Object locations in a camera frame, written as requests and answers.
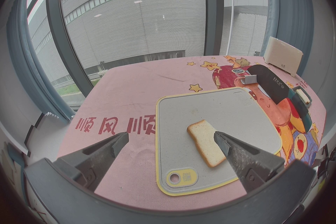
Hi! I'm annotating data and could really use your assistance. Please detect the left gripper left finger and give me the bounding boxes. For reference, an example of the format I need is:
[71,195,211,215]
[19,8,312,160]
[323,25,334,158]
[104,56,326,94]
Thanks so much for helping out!
[54,132,130,191]

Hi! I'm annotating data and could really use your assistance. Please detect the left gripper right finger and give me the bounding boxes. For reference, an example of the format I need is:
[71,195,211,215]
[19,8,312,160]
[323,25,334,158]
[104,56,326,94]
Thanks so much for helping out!
[214,131,285,192]

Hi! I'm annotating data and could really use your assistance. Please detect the slice of bread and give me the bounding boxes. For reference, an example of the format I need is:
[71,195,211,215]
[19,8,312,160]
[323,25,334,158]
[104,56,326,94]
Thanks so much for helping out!
[187,120,227,168]

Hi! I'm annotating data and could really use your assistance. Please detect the cream toaster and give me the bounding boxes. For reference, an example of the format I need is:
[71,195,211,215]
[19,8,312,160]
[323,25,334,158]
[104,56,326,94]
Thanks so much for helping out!
[263,36,303,77]

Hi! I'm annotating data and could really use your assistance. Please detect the cutting board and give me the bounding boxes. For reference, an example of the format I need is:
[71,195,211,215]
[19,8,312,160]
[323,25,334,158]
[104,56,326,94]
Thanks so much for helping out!
[155,87,283,196]

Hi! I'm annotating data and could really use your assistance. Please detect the white knife rest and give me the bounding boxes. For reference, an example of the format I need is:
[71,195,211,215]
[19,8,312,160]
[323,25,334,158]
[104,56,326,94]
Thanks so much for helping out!
[241,75,258,85]

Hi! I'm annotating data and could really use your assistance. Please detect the blue curtain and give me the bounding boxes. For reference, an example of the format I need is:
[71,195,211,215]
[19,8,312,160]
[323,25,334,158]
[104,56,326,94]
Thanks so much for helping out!
[6,0,76,121]
[258,0,315,74]

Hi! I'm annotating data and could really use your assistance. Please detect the window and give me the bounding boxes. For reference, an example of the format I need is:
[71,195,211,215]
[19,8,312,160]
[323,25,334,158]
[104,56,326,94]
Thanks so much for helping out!
[25,0,269,108]

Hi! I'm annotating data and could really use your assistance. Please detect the knife with blue-green handle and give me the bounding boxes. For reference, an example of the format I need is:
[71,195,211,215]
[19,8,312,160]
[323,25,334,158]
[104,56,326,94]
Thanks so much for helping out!
[248,65,313,133]

